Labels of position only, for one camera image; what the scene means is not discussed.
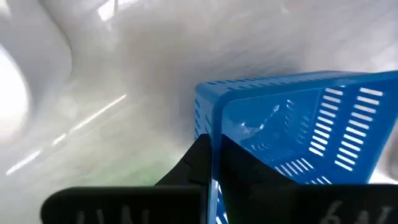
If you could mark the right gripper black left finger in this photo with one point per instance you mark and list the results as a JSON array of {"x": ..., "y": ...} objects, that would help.
[{"x": 186, "y": 199}]

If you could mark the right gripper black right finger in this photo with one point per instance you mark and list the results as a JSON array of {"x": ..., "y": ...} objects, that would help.
[{"x": 264, "y": 199}]

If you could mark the blue slotted plastic basket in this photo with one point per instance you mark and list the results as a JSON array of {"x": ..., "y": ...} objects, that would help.
[{"x": 264, "y": 93}]

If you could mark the large white plastic bin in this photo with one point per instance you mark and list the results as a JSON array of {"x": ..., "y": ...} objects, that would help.
[{"x": 155, "y": 46}]

